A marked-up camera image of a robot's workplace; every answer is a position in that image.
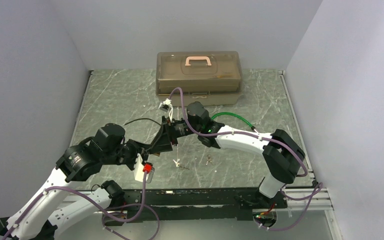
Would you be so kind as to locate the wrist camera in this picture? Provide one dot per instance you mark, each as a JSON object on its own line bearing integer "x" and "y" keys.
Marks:
{"x": 143, "y": 171}
{"x": 167, "y": 107}

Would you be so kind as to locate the translucent brown plastic toolbox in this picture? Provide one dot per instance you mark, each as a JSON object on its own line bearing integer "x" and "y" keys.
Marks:
{"x": 210, "y": 77}

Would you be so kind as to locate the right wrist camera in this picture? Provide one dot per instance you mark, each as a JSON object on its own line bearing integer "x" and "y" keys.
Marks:
{"x": 167, "y": 107}

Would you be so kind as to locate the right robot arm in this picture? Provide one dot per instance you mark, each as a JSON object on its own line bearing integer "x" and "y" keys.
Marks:
{"x": 283, "y": 156}

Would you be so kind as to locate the silver keys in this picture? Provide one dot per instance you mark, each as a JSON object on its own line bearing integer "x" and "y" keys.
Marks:
{"x": 179, "y": 165}

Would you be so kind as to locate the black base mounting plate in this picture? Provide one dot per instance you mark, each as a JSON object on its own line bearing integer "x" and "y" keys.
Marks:
{"x": 240, "y": 203}

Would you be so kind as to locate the green cable lock loop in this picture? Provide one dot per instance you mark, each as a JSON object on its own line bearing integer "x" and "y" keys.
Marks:
{"x": 253, "y": 128}

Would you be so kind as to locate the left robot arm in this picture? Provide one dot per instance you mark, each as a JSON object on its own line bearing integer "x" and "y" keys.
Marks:
{"x": 57, "y": 205}

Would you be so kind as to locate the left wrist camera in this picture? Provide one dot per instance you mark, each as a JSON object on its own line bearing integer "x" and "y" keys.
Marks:
{"x": 143, "y": 171}

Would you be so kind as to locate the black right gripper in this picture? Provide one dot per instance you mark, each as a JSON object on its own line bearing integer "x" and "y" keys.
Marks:
{"x": 167, "y": 134}

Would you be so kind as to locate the small silver key pair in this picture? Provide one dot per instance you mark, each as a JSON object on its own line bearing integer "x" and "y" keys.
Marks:
{"x": 209, "y": 160}

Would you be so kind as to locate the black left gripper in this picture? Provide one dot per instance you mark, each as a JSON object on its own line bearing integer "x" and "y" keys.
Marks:
{"x": 138, "y": 148}

